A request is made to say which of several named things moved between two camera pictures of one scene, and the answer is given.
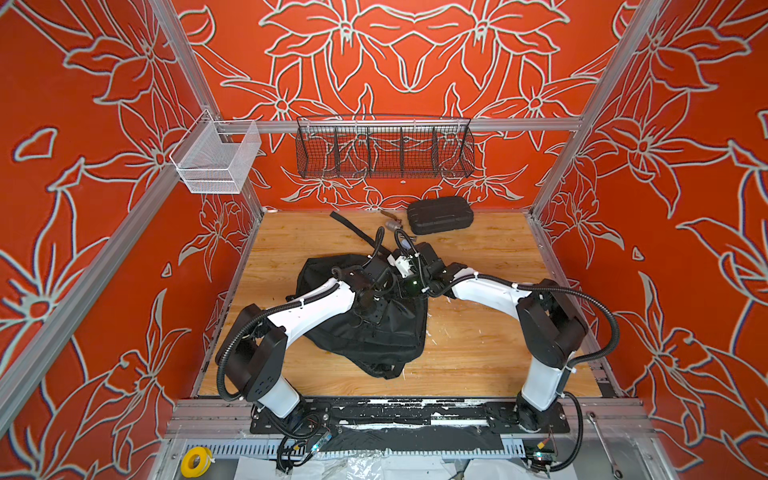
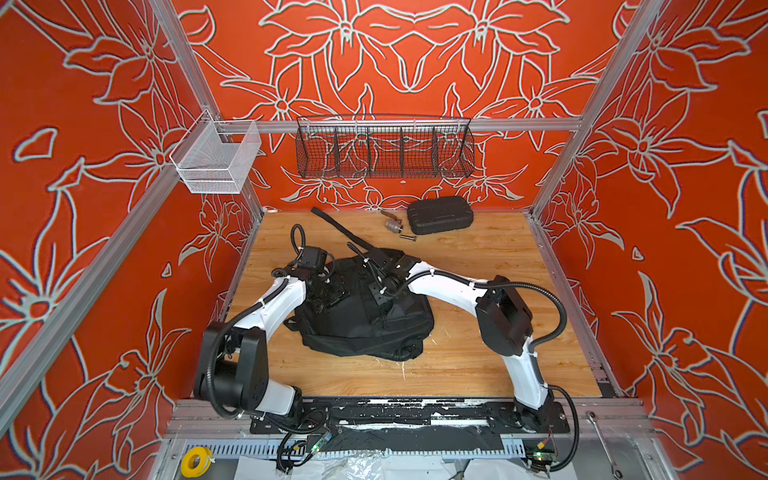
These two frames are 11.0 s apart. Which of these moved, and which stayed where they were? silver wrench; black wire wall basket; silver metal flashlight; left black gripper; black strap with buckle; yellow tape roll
Moved: black strap with buckle; left black gripper
Stayed: black wire wall basket; yellow tape roll; silver metal flashlight; silver wrench
